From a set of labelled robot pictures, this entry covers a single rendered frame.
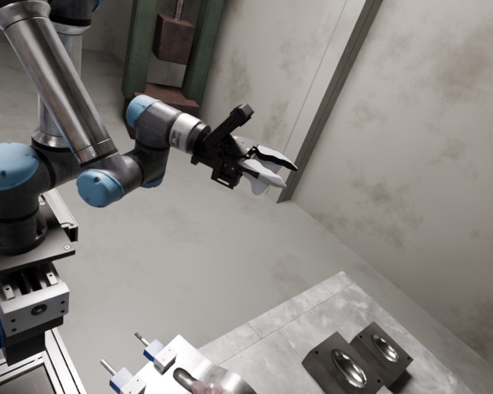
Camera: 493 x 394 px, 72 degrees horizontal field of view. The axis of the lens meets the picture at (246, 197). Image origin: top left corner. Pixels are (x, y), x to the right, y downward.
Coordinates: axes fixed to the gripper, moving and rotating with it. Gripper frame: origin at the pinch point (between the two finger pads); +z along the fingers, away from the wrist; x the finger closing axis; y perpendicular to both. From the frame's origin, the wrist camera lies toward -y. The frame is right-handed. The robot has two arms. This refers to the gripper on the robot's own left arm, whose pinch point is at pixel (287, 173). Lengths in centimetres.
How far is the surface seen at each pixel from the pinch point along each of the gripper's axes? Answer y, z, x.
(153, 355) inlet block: 57, -12, 19
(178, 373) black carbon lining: 58, -4, 19
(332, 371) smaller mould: 60, 35, -4
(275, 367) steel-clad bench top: 66, 20, 0
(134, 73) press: 112, -195, -212
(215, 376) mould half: 56, 5, 16
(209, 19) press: 55, -153, -265
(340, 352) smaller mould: 62, 37, -13
